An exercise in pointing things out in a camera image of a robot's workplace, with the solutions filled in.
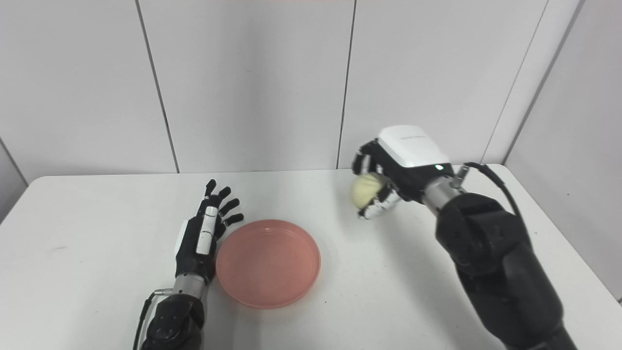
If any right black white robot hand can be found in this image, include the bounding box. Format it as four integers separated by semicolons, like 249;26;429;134
351;125;455;221

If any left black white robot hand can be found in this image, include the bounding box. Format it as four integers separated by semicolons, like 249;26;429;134
175;179;244;284

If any cream steamed bun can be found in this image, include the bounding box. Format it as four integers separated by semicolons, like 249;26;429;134
350;173;389;210

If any pink round plate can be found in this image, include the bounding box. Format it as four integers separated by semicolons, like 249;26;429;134
215;219;322;309

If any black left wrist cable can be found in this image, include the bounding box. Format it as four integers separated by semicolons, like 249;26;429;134
132;289;173;350

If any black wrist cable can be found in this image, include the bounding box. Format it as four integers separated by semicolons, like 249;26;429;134
454;162;523;220
132;289;173;350

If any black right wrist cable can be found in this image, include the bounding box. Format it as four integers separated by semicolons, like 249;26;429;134
454;162;523;220

